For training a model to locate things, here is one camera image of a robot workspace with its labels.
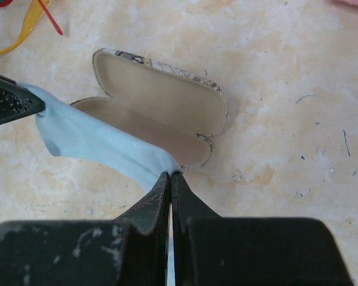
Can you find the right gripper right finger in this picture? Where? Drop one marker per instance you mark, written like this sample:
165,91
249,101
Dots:
213,250

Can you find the folded pink shirt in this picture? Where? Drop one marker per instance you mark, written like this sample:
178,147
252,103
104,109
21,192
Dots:
352,4

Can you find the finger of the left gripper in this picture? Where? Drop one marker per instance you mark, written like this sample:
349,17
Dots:
17,102

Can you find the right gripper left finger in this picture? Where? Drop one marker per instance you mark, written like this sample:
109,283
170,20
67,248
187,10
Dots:
131,249

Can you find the red sunglasses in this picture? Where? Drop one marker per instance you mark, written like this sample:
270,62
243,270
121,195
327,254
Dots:
36,9

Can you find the orange sunglasses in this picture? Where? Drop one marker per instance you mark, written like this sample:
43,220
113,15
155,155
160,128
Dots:
27,26

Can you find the map print glasses case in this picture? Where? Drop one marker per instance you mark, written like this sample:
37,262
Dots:
168,107

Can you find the light blue cloth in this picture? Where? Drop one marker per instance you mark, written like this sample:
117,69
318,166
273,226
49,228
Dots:
69,132

